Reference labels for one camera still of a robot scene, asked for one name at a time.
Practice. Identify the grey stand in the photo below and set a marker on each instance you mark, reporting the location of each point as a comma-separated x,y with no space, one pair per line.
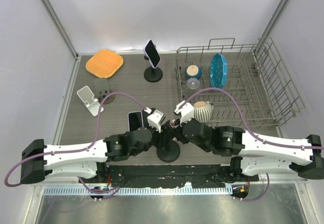
102,88

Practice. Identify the blue mug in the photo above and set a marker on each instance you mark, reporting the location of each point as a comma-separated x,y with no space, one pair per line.
193,71

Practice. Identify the white cable duct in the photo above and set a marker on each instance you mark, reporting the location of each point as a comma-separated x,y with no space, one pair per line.
186,190

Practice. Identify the black round base stand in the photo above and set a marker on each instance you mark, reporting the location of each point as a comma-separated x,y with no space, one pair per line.
167,149

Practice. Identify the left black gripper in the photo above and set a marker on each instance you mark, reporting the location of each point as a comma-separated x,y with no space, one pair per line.
163,137

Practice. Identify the clear glass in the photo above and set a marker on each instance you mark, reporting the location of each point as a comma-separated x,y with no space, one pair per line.
192,85

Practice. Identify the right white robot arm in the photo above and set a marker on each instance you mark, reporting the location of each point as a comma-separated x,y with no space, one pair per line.
251,153

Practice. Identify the lavender case phone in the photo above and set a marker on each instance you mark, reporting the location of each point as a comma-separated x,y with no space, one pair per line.
135,120

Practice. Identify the black tall pole stand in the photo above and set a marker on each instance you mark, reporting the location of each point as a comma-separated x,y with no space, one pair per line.
153,73

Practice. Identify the white phone stand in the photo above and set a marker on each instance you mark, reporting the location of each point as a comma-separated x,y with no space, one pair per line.
88,98

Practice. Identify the white case phone on pole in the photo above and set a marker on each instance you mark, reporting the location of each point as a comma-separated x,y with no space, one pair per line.
152,54

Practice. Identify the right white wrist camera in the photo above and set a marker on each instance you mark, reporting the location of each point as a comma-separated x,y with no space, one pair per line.
185,111

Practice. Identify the orange woven mat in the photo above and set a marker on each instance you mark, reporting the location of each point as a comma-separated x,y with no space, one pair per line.
104,63

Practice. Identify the grey wire dish rack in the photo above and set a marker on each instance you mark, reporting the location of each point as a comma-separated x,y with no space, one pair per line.
258,80

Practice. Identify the pink case phone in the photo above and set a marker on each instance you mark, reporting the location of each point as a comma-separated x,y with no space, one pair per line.
173,123

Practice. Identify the teal speckled plate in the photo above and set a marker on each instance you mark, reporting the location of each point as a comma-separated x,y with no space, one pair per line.
218,71

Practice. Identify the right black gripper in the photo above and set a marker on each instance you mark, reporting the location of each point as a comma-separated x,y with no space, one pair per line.
177,130

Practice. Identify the striped ceramic mug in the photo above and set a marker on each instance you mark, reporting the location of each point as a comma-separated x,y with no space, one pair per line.
203,111

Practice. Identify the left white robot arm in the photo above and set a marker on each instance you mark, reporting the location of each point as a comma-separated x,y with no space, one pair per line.
41,161

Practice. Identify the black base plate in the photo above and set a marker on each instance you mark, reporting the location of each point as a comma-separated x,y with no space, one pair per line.
168,176

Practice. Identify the black phone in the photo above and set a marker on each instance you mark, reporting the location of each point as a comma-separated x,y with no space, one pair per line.
145,122

